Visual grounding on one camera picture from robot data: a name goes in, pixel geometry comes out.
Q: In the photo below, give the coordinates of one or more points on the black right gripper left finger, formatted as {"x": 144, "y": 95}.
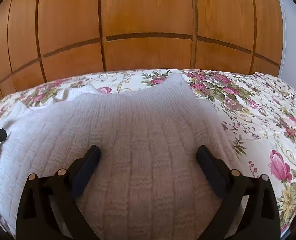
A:
{"x": 47, "y": 208}

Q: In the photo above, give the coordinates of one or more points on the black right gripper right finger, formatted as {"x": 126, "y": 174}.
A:
{"x": 260, "y": 219}

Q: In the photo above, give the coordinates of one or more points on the white knitted sweater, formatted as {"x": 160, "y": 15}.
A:
{"x": 148, "y": 184}

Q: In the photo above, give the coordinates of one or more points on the floral quilted bedspread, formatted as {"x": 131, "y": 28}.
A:
{"x": 258, "y": 113}

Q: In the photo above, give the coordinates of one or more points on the wooden wardrobe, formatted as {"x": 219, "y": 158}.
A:
{"x": 46, "y": 40}

